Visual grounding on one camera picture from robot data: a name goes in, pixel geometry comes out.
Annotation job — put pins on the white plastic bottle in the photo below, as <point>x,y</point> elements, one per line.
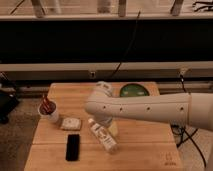
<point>103,136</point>

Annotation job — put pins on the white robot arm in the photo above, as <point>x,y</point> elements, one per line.
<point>193,109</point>

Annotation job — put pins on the green ceramic bowl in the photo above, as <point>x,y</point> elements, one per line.
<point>133,90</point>

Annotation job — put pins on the white square sponge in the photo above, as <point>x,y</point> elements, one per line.
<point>73,124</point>

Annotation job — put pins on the red straw in cup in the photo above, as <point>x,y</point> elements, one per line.
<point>45,103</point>

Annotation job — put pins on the white paper cup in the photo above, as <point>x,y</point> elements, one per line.
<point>52,115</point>

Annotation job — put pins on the black smartphone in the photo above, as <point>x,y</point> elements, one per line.
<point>72,148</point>

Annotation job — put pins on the black object at left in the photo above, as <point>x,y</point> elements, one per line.
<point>7,101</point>

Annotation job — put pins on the wall power outlet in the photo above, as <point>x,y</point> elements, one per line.
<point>92,74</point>

